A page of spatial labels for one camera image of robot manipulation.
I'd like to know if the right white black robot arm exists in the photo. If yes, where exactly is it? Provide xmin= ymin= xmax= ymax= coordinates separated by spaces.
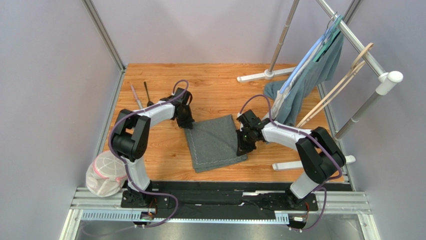
xmin=236 ymin=110 xmax=347 ymax=200

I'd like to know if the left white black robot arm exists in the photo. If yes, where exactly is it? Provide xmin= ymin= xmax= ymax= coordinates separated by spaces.
xmin=108 ymin=87 xmax=195 ymax=202

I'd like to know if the white mesh laundry bag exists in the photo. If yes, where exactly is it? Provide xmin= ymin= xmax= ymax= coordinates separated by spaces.
xmin=85 ymin=150 xmax=128 ymax=198

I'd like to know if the blue clothes hanger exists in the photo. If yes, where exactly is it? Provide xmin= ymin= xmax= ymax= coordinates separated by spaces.
xmin=277 ymin=13 xmax=343 ymax=95

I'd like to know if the teal hanging garment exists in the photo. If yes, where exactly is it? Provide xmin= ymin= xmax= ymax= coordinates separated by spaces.
xmin=263 ymin=27 xmax=345 ymax=127

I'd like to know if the black spoon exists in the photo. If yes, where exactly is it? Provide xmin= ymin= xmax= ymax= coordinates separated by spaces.
xmin=143 ymin=81 xmax=154 ymax=107

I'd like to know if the grey stitched cloth napkin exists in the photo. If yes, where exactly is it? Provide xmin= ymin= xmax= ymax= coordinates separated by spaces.
xmin=184 ymin=114 xmax=248 ymax=173

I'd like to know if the pink handled knife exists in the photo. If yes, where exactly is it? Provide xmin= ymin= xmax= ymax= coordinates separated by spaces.
xmin=130 ymin=84 xmax=144 ymax=109

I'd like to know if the wooden clothes hanger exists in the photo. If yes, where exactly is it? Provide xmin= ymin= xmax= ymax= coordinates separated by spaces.
xmin=296 ymin=42 xmax=374 ymax=128

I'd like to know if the metal clothes rack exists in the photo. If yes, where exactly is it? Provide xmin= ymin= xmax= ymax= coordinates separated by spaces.
xmin=236 ymin=0 xmax=404 ymax=172

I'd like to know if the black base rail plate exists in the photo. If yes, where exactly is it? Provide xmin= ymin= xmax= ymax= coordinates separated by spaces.
xmin=120 ymin=181 xmax=319 ymax=221

